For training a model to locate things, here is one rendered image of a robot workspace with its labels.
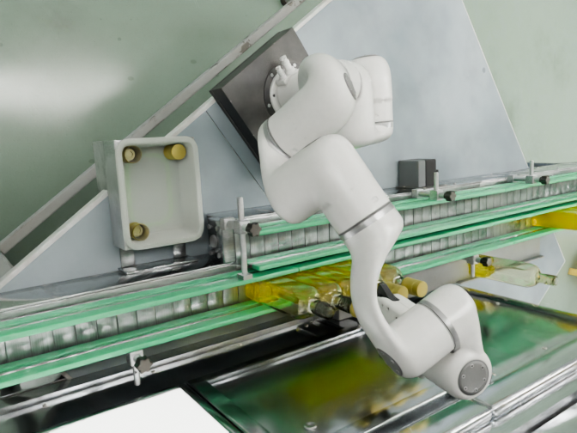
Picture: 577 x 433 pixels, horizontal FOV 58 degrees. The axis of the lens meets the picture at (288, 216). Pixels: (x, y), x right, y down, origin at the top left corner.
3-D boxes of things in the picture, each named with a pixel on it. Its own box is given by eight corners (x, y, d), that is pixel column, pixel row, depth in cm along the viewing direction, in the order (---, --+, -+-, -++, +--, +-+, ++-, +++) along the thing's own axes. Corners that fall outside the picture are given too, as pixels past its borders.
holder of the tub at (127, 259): (116, 270, 111) (127, 277, 105) (102, 141, 107) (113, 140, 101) (189, 256, 121) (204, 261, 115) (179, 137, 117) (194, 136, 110)
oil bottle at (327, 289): (267, 293, 119) (326, 317, 102) (266, 270, 118) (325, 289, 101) (287, 289, 122) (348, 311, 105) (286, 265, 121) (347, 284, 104)
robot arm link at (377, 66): (346, 62, 114) (400, 51, 101) (350, 122, 117) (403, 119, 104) (312, 63, 109) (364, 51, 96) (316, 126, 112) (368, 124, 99)
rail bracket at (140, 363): (113, 373, 100) (136, 399, 89) (110, 339, 99) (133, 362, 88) (134, 366, 103) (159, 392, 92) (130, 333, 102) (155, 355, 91)
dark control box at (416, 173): (397, 186, 159) (418, 187, 152) (397, 160, 157) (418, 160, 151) (416, 183, 163) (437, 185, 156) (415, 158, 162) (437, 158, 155)
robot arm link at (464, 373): (421, 328, 64) (476, 285, 67) (378, 303, 74) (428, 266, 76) (465, 416, 69) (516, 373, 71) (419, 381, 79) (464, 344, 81)
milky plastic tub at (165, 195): (112, 246, 110) (126, 253, 103) (101, 140, 106) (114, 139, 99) (188, 234, 120) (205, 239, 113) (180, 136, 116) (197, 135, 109)
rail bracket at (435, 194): (409, 198, 144) (448, 202, 133) (408, 172, 143) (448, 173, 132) (418, 197, 146) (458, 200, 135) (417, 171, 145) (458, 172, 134)
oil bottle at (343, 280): (288, 289, 122) (348, 311, 105) (287, 265, 121) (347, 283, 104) (306, 283, 125) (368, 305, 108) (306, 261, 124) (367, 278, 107)
